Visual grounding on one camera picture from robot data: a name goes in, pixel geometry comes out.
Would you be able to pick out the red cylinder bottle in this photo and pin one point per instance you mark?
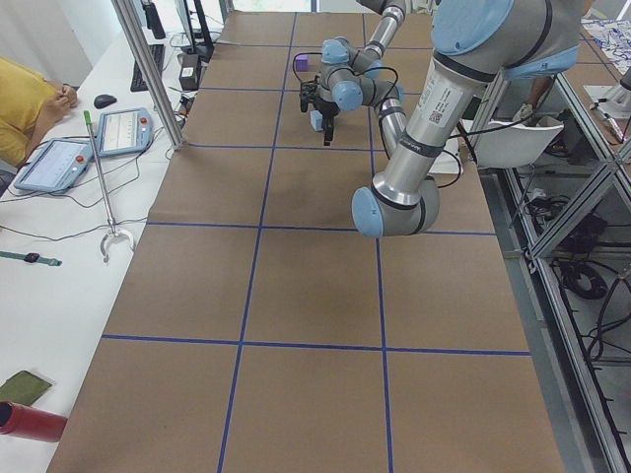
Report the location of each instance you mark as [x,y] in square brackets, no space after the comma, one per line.
[26,422]

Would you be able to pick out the purple foam block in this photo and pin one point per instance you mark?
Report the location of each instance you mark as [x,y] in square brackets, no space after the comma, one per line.
[301,62]

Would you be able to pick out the light blue foam block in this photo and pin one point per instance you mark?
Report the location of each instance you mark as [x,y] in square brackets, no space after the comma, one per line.
[316,120]

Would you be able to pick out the teach pendant tablet far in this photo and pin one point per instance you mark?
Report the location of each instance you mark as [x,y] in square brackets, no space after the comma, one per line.
[124,132]

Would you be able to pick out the person in yellow shirt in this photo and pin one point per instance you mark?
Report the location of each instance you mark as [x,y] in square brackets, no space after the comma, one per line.
[28,111]

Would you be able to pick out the reach grabber stick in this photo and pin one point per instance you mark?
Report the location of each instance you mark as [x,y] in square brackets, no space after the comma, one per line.
[115,231]

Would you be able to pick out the teach pendant tablet near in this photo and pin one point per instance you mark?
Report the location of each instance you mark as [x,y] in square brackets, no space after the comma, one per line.
[56,166]

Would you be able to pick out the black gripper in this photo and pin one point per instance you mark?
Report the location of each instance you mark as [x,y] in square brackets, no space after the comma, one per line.
[326,106]

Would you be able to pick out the aluminium frame rack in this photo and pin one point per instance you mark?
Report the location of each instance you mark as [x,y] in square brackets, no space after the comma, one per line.
[574,218]

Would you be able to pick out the teal smart watch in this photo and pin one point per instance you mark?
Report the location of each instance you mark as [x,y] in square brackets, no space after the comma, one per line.
[31,258]

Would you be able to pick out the black power adapter box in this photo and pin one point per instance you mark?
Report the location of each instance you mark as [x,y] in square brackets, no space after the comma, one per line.
[190,70]

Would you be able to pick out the aluminium frame post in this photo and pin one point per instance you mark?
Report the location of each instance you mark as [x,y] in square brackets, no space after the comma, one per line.
[139,47]

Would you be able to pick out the teach pendant tablet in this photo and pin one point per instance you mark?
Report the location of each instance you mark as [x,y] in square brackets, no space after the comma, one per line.
[124,132]
[56,166]

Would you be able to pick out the person's hand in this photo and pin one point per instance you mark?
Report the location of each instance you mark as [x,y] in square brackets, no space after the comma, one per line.
[67,95]

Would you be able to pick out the black computer mouse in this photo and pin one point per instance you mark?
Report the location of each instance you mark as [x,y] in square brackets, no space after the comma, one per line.
[104,100]

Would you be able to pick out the black monitor stand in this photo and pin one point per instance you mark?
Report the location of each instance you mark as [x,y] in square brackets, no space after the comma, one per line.
[200,41]

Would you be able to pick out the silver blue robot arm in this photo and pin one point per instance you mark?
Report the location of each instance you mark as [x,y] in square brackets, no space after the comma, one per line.
[473,42]

